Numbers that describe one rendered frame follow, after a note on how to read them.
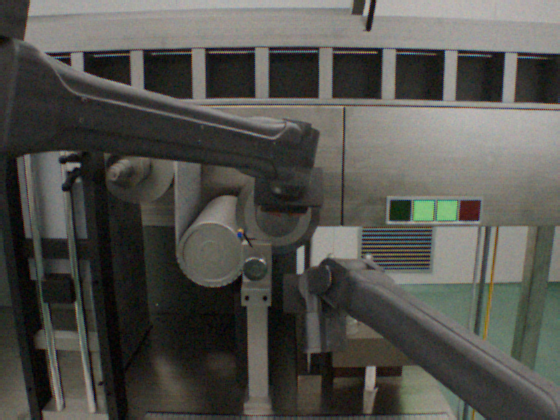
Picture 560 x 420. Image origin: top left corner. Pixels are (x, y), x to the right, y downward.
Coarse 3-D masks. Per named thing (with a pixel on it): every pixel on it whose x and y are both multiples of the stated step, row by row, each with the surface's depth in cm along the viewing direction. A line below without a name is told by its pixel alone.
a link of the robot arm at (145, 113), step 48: (0, 0) 21; (0, 48) 22; (0, 96) 22; (48, 96) 24; (96, 96) 26; (144, 96) 30; (0, 144) 22; (48, 144) 24; (96, 144) 27; (144, 144) 30; (192, 144) 34; (240, 144) 39; (288, 144) 46; (0, 192) 23
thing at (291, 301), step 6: (288, 276) 78; (294, 276) 78; (288, 282) 77; (294, 282) 77; (288, 288) 77; (294, 288) 77; (288, 294) 77; (294, 294) 77; (288, 300) 76; (294, 300) 76; (300, 300) 72; (288, 306) 76; (294, 306) 76; (300, 306) 76; (306, 306) 73
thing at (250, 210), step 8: (248, 200) 78; (248, 208) 79; (248, 216) 79; (304, 216) 79; (248, 224) 79; (256, 224) 79; (304, 224) 79; (256, 232) 80; (296, 232) 79; (272, 240) 80; (280, 240) 80; (288, 240) 80; (296, 240) 80
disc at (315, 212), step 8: (248, 184) 79; (240, 192) 79; (248, 192) 79; (240, 200) 79; (240, 208) 80; (256, 208) 80; (312, 208) 79; (240, 216) 80; (312, 216) 80; (240, 224) 80; (312, 224) 80; (248, 232) 80; (304, 232) 80; (312, 232) 80; (304, 240) 81; (272, 248) 81; (280, 248) 81; (288, 248) 81; (296, 248) 81
